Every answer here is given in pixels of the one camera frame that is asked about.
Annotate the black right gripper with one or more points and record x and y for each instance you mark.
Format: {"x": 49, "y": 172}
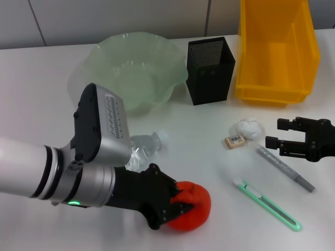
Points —
{"x": 320, "y": 141}

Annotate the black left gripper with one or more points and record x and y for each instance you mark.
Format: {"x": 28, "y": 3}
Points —
{"x": 141, "y": 191}

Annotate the orange fruit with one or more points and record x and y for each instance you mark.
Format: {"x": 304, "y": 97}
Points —
{"x": 196, "y": 206}

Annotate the white paper ball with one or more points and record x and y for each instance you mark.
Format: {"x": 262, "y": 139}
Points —
{"x": 248, "y": 128}

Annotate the clear green-label water bottle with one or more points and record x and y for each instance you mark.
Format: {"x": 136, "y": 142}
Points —
{"x": 146, "y": 146}

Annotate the grey marker pen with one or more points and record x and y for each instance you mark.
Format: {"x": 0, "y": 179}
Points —
{"x": 285, "y": 168}

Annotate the beige barcode eraser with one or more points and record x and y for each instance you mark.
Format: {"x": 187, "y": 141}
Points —
{"x": 235, "y": 141}

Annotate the green utility knife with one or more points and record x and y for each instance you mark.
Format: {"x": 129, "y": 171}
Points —
{"x": 269, "y": 206}

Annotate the black mesh pen holder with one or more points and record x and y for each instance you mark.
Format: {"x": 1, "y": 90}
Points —
{"x": 209, "y": 78}

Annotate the green wavy glass fruit bowl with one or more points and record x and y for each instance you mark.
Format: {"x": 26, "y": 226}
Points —
{"x": 146, "y": 65}

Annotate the yellow plastic bin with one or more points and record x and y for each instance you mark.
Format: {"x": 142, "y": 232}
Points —
{"x": 272, "y": 52}

